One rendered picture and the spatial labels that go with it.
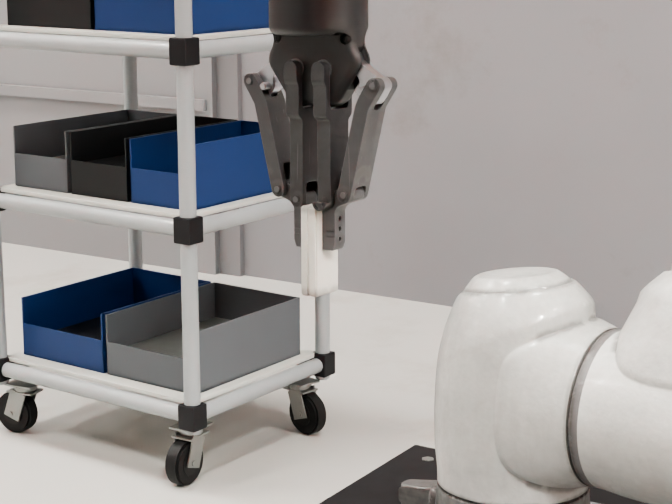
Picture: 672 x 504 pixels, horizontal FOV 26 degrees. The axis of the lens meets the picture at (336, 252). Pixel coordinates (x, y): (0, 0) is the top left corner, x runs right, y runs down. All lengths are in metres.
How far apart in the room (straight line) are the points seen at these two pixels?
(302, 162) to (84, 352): 1.60
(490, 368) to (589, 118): 2.08
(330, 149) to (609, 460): 0.43
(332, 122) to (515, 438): 0.43
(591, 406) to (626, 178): 2.10
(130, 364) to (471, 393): 1.27
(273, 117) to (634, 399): 0.43
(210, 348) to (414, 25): 1.35
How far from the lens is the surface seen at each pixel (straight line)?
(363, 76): 1.08
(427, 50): 3.60
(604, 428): 1.34
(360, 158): 1.09
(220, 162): 2.47
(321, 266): 1.12
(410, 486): 1.56
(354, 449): 2.69
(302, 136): 1.11
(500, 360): 1.39
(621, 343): 1.36
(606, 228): 3.46
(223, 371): 2.56
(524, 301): 1.39
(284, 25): 1.08
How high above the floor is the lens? 0.94
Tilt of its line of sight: 13 degrees down
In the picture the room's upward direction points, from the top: straight up
